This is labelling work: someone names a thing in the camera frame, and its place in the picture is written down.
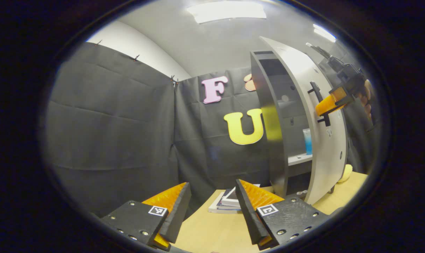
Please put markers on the grey cabinet door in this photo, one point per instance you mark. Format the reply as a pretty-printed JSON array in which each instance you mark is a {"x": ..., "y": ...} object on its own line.
[{"x": 325, "y": 158}]

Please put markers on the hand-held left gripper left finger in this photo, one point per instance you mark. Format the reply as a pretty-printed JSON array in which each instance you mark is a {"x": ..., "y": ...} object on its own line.
[{"x": 179, "y": 214}]

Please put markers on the white portrait cover book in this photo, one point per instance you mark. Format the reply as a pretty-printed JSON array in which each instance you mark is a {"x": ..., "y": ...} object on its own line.
[{"x": 230, "y": 198}]

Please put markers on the black backdrop cloth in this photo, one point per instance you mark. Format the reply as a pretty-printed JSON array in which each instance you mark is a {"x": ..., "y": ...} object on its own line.
[{"x": 110, "y": 140}]

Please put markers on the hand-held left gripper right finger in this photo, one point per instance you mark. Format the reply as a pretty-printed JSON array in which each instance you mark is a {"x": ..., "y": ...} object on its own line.
[{"x": 247, "y": 214}]

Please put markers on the white cabinet shelf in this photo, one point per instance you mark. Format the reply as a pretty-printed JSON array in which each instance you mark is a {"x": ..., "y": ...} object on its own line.
[{"x": 298, "y": 160}]

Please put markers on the blue bottle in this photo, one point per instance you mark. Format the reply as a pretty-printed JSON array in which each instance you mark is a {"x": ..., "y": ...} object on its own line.
[{"x": 307, "y": 142}]

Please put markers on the dark grey cabinet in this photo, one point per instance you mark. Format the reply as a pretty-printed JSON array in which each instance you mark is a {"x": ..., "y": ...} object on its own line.
[{"x": 274, "y": 158}]

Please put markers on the small ceiling light panel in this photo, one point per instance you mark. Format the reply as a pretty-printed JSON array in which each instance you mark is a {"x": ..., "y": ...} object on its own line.
[{"x": 324, "y": 32}]

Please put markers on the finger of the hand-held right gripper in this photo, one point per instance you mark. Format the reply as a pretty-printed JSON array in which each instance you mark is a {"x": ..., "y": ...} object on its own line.
[{"x": 326, "y": 104}]

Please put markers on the large ceiling light panel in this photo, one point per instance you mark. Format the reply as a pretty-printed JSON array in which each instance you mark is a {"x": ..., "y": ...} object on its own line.
[{"x": 226, "y": 10}]

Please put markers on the yellow fluffy sponge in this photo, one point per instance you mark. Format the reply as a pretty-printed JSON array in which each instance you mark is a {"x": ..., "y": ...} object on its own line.
[{"x": 346, "y": 174}]

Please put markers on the blue-edged book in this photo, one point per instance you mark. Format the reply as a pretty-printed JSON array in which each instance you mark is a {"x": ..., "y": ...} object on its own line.
[{"x": 216, "y": 208}]

